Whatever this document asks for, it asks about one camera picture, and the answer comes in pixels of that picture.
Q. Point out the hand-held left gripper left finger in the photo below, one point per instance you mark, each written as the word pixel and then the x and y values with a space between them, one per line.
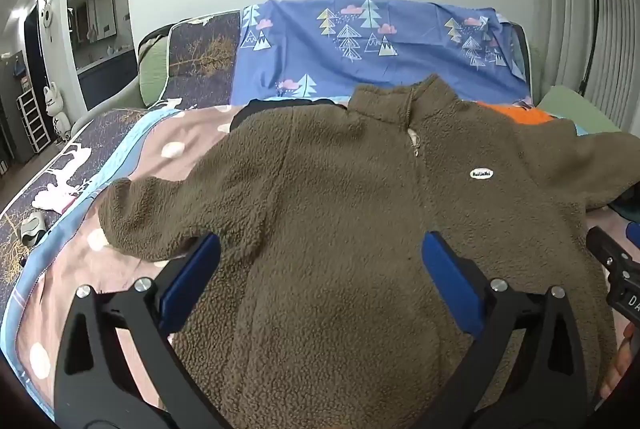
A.
pixel 192 279

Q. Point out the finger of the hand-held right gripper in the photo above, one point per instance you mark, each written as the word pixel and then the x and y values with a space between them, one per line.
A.
pixel 602 245

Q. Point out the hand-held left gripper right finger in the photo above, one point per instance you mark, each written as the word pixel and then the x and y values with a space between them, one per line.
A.
pixel 450 284

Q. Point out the brown fleece jacket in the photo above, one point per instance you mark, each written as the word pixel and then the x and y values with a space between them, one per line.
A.
pixel 325 189

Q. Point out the person's right hand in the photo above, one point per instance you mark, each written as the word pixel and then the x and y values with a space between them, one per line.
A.
pixel 620 361

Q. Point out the pink polka dot blanket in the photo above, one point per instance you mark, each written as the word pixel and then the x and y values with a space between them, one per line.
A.
pixel 150 139

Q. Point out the orange puffer jacket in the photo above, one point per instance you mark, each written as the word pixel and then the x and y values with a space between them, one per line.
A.
pixel 515 114

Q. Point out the pink white cloth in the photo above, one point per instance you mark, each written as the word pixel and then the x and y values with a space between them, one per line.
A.
pixel 55 200

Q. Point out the black garment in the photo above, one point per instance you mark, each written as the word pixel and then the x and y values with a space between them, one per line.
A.
pixel 270 106

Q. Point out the green sofa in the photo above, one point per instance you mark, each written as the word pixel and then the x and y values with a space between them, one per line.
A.
pixel 152 79

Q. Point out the blue tree print sheet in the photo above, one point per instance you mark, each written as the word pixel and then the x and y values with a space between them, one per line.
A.
pixel 400 74

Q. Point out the dark counter cabinet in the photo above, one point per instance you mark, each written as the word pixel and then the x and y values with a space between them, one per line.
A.
pixel 107 79

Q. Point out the white cat figurine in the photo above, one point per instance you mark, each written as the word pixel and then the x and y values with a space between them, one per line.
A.
pixel 56 109

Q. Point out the dark navy printed blanket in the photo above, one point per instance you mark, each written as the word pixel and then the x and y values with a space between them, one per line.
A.
pixel 205 54

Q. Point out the white shelf rack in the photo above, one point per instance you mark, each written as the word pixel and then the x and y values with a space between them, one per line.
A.
pixel 32 119

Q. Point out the white pleated curtain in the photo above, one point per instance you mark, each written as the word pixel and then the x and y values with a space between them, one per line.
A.
pixel 575 9

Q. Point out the wall cabinet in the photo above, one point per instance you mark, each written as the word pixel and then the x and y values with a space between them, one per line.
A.
pixel 95 16

